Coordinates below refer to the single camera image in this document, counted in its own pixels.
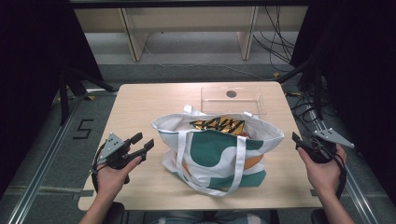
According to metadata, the black cable bundle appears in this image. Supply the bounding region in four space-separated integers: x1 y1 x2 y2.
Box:
252 6 297 73

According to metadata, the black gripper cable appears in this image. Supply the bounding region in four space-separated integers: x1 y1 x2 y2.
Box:
91 142 108 194
330 150 348 201

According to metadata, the person's right hand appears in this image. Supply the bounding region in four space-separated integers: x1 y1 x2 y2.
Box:
297 144 348 195

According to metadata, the yellow black chip bag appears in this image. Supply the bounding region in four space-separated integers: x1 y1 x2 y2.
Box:
190 116 246 136

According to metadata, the beige desk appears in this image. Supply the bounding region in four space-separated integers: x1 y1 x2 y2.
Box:
74 5 309 63

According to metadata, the black chair armrest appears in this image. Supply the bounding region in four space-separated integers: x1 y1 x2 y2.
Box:
310 208 328 224
102 202 126 224

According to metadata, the aluminium floor rail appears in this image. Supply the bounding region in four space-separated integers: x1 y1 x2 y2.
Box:
7 92 86 224
311 118 380 224

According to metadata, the clear plastic tray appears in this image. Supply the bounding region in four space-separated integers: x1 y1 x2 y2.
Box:
200 86 266 116

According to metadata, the black curtain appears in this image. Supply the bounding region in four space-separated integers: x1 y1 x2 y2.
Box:
290 0 396 197
0 0 105 200

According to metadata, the white green tote bag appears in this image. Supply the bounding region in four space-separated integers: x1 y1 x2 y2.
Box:
151 105 285 198

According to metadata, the black metal stand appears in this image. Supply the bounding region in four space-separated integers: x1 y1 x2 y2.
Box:
276 59 325 121
50 66 118 126

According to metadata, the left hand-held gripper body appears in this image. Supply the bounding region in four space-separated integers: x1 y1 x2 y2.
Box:
98 133 148 171

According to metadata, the person's left hand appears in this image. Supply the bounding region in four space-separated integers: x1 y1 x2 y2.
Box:
96 155 143 200

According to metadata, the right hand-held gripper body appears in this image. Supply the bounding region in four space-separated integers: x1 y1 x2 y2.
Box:
298 128 355 164

